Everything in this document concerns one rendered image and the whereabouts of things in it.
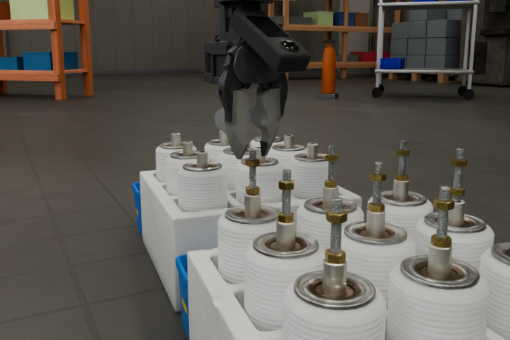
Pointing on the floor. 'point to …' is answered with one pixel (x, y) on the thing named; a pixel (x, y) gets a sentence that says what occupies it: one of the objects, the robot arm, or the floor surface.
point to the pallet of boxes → (428, 43)
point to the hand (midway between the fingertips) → (255, 149)
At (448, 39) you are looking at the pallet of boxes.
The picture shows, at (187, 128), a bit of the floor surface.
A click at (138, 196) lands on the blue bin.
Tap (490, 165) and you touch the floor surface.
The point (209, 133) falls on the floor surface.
